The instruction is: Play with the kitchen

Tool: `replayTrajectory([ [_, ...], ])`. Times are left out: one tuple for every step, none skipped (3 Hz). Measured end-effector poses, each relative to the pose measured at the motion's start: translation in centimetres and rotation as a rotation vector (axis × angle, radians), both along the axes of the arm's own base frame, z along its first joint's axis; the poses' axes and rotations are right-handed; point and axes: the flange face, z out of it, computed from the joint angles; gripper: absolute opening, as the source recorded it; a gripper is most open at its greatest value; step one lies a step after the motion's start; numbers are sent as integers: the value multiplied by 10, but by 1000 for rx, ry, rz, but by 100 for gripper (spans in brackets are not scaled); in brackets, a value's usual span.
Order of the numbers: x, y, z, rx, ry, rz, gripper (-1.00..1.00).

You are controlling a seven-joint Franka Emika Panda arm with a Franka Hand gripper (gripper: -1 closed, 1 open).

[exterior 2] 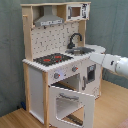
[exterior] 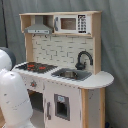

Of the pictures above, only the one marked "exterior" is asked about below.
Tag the small metal pot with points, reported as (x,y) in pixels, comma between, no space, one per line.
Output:
(70,74)

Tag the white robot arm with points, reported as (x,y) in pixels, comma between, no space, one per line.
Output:
(14,99)

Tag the wooden toy kitchen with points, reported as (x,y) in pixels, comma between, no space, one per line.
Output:
(61,50)

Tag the black toy faucet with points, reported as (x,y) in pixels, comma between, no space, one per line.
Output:
(81,64)

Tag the grey toy sink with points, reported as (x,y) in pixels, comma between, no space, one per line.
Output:
(81,75)

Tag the black toy stovetop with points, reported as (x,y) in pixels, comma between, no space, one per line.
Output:
(36,67)

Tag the right stove knob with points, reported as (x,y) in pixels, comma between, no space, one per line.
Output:
(33,84)

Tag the toy microwave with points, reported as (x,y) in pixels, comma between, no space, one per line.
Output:
(72,24)

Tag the dishwasher door with window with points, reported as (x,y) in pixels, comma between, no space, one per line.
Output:
(63,109)

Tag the grey range hood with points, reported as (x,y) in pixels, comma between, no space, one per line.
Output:
(39,27)

